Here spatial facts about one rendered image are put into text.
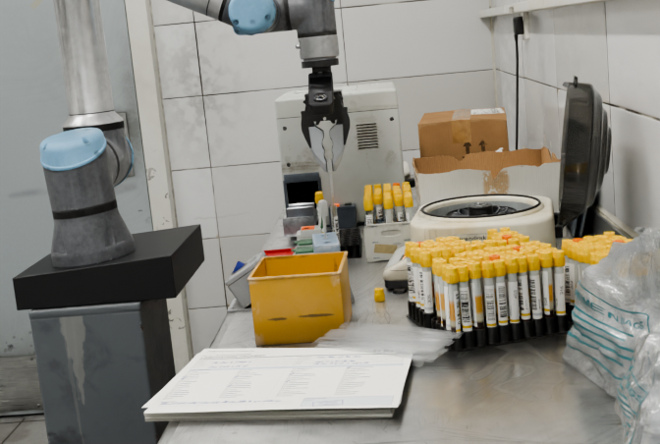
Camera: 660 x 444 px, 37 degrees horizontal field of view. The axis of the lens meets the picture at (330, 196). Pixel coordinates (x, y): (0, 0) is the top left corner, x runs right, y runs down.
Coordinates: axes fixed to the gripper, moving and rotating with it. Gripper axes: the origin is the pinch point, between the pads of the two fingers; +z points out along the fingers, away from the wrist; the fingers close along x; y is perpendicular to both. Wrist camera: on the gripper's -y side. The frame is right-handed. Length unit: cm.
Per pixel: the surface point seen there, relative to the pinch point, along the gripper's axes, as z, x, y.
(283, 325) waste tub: 15, 6, -52
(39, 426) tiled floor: 105, 122, 149
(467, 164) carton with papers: 6.0, -28.3, 26.4
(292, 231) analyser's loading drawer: 15.1, 9.9, 15.1
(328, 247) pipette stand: 8.6, -0.3, -33.5
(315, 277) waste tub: 9, 1, -52
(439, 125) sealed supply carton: 1, -26, 69
